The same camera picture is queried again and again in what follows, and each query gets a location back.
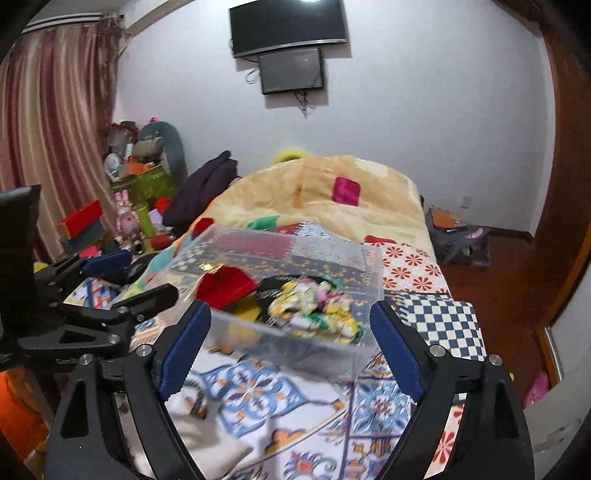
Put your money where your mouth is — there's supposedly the brown wooden door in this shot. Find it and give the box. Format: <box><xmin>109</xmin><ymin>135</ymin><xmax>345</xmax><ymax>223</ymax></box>
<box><xmin>531</xmin><ymin>1</ymin><xmax>590</xmax><ymax>332</ymax></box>

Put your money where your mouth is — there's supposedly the large wall television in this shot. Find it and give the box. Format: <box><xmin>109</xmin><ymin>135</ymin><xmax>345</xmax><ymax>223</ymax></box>
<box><xmin>228</xmin><ymin>0</ymin><xmax>348</xmax><ymax>58</ymax></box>

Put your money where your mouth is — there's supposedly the patchwork patterned bedspread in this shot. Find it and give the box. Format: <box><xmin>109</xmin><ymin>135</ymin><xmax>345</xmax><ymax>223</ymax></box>
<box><xmin>131</xmin><ymin>225</ymin><xmax>486</xmax><ymax>479</ymax></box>

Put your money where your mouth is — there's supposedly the green gift box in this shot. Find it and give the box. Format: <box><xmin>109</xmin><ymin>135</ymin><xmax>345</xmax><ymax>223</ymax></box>
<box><xmin>111</xmin><ymin>166</ymin><xmax>179</xmax><ymax>206</ymax></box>

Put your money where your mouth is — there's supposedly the clear plastic storage bin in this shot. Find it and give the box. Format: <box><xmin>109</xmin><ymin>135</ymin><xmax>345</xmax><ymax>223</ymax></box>
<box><xmin>151</xmin><ymin>225</ymin><xmax>383</xmax><ymax>381</ymax></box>

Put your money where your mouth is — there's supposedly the striped pink curtain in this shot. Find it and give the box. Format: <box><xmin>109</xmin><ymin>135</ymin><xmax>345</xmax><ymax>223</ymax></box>
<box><xmin>1</xmin><ymin>14</ymin><xmax>123</xmax><ymax>262</ymax></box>

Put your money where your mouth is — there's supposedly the red fabric with gold bow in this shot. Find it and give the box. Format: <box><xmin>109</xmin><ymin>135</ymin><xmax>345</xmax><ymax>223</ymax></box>
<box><xmin>195</xmin><ymin>265</ymin><xmax>257</xmax><ymax>310</ymax></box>

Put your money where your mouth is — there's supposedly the yellow green sponge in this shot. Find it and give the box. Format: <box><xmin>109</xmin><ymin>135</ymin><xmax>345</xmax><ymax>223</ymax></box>
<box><xmin>228</xmin><ymin>294</ymin><xmax>271</xmax><ymax>323</ymax></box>

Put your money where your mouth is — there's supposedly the grey plush toy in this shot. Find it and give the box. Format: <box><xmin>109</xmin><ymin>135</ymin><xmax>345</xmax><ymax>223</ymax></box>
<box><xmin>132</xmin><ymin>121</ymin><xmax>187</xmax><ymax>181</ymax></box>

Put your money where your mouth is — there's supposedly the beige plush blanket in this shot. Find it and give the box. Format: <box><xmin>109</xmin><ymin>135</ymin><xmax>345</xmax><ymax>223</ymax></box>
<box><xmin>202</xmin><ymin>155</ymin><xmax>435</xmax><ymax>257</ymax></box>

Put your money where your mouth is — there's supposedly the dark purple garment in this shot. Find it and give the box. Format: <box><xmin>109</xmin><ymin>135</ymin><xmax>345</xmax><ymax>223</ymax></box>
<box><xmin>162</xmin><ymin>150</ymin><xmax>238</xmax><ymax>232</ymax></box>

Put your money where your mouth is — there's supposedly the floral scrunchie cloth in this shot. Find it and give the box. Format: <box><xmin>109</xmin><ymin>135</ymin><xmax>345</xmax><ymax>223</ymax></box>
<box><xmin>264</xmin><ymin>276</ymin><xmax>366</xmax><ymax>345</ymax></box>

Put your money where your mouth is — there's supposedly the white air conditioner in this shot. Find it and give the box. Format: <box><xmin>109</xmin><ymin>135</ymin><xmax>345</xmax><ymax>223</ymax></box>
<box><xmin>120</xmin><ymin>0</ymin><xmax>192</xmax><ymax>36</ymax></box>

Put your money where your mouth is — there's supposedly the small wall monitor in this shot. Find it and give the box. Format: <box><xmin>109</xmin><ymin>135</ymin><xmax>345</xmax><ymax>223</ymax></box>
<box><xmin>259</xmin><ymin>47</ymin><xmax>325</xmax><ymax>95</ymax></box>

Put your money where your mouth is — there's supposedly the white drawstring pouch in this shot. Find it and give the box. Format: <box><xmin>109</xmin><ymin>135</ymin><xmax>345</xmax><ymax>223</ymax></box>
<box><xmin>115</xmin><ymin>379</ymin><xmax>252</xmax><ymax>479</ymax></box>

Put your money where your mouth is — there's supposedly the pink rabbit toy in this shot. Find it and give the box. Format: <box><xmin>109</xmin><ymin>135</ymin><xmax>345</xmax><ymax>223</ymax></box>
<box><xmin>115</xmin><ymin>190</ymin><xmax>141</xmax><ymax>247</ymax></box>

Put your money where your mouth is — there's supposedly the red box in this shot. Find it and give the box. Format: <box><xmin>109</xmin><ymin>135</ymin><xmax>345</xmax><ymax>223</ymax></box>
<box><xmin>57</xmin><ymin>200</ymin><xmax>103</xmax><ymax>240</ymax></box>

